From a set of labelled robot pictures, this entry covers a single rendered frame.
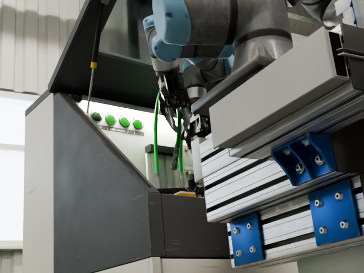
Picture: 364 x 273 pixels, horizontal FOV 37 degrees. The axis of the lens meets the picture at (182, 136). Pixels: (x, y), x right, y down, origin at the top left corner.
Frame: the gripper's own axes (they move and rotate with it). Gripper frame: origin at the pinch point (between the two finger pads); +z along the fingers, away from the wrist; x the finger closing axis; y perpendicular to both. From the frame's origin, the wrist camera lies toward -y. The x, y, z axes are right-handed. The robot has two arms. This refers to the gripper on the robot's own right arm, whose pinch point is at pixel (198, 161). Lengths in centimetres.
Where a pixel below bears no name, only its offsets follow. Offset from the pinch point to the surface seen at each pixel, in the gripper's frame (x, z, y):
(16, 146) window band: 75, -137, -382
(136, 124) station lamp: -3.3, -23.5, -31.4
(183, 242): -25.3, 30.9, 21.7
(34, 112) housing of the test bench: -35, -32, -54
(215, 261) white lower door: -15.4, 35.8, 21.7
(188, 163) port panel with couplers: 21.0, -10.7, -31.9
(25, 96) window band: 83, -194, -381
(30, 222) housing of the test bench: -35, 11, -57
